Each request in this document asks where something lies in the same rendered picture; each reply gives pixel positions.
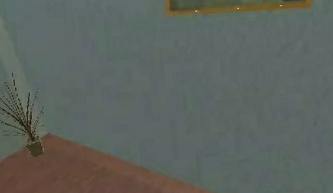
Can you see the twig plant in square pot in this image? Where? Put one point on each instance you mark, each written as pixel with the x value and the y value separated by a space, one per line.
pixel 33 147

